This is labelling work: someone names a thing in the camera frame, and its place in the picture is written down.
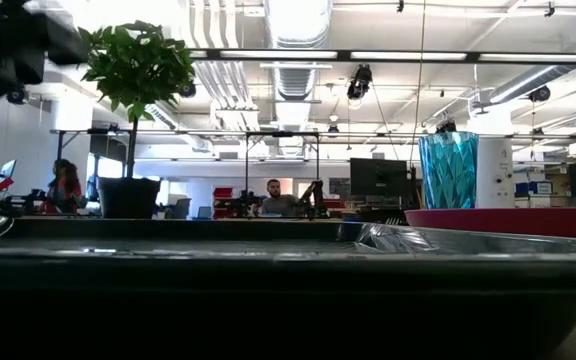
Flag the blue faceted plastic cup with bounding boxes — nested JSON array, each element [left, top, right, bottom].
[[417, 130, 480, 210]]

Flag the red round plate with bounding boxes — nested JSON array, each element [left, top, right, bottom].
[[404, 207, 576, 242]]

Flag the dark green plastic tray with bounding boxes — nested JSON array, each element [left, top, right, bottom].
[[0, 218, 576, 360]]

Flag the person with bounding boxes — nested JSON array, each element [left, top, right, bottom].
[[40, 158, 85, 215], [259, 178, 302, 218]]

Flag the red storage boxes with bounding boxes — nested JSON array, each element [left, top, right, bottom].
[[212, 187, 235, 220]]

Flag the black overhead light bar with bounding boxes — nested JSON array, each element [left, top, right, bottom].
[[187, 48, 576, 65]]

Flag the leafy tree in black pot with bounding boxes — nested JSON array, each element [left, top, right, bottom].
[[76, 19, 197, 220]]

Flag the white round column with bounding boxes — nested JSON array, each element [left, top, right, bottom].
[[475, 137, 516, 210]]

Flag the blue storage bins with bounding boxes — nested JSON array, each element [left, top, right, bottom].
[[514, 180, 554, 196]]

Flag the black background workstation frame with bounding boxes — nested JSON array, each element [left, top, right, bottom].
[[50, 128, 322, 217]]

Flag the hanging black camera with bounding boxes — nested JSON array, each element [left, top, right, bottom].
[[345, 63, 375, 101]]

